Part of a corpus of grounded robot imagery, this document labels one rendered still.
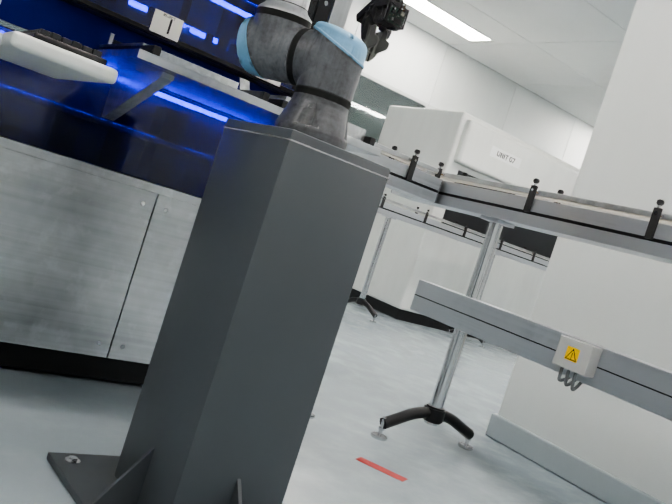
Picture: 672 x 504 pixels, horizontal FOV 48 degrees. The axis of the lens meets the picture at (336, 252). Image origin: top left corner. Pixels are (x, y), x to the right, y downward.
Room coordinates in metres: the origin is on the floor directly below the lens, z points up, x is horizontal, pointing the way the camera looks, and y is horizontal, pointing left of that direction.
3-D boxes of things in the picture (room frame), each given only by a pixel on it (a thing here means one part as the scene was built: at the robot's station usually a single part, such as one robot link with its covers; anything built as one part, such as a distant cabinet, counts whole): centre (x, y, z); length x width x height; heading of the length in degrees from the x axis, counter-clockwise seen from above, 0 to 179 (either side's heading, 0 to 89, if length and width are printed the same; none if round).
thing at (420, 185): (2.70, 0.01, 0.92); 0.69 x 0.15 x 0.16; 126
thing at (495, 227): (2.69, -0.51, 0.46); 0.09 x 0.09 x 0.77; 36
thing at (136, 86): (1.86, 0.59, 0.79); 0.34 x 0.03 x 0.13; 36
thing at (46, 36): (1.58, 0.71, 0.82); 0.40 x 0.14 x 0.02; 36
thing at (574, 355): (2.22, -0.77, 0.50); 0.12 x 0.05 x 0.09; 36
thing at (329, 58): (1.52, 0.13, 0.96); 0.13 x 0.12 x 0.14; 68
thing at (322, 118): (1.51, 0.12, 0.84); 0.15 x 0.15 x 0.10
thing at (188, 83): (2.02, 0.39, 0.87); 0.70 x 0.48 x 0.02; 126
